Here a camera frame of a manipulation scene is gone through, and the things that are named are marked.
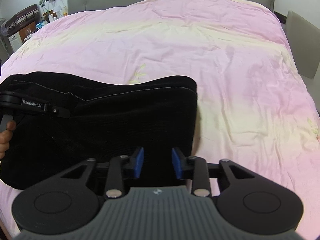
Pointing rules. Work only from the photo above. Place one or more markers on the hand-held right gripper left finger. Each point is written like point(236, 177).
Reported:
point(140, 162)

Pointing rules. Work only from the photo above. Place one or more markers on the wooden nightstand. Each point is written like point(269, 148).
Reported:
point(29, 32)

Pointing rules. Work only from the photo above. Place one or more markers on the white standing fan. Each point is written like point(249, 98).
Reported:
point(3, 27)

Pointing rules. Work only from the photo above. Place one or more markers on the black pants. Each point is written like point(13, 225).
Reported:
point(112, 130)

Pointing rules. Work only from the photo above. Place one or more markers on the pink duvet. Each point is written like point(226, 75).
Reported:
point(200, 67)

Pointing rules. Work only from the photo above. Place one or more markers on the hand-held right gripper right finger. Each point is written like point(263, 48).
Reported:
point(176, 163)

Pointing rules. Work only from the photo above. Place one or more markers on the grey chair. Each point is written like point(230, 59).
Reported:
point(303, 42)

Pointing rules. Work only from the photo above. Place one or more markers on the person's left hand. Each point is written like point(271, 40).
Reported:
point(5, 138)

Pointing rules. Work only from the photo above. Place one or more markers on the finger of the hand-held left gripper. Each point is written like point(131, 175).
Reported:
point(58, 110)

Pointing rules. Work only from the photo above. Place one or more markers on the brown suitcase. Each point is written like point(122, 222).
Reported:
point(23, 17)

